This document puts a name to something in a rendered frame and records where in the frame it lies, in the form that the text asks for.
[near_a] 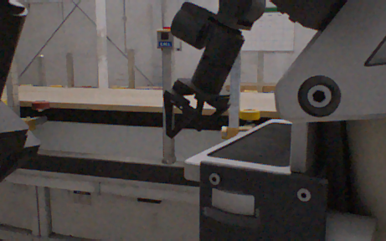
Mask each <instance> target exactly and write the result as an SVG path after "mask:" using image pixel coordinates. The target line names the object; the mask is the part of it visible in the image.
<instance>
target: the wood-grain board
mask: <svg viewBox="0 0 386 241"><path fill-rule="evenodd" d="M183 96H184V97H185V98H186V99H187V100H190V105H191V106H192V107H193V108H195V109H196V105H197V100H195V99H194V95H183ZM18 98H19V106H29V107H32V102H33V101H35V100H48V101H49V108H74V109H89V110H118V111H133V112H162V90H134V89H110V88H61V87H38V86H18ZM2 99H6V100H7V91H6V85H5V88H4V90H3V94H2ZM7 103H8V100H7ZM242 109H257V110H260V117H268V118H280V117H279V115H278V113H277V112H276V108H275V96H274V93H255V92H240V106H239V110H242ZM215 111H216V108H213V107H211V106H210V105H208V104H206V102H205V103H204V105H203V112H202V115H212V114H213V113H214V112H215Z"/></svg>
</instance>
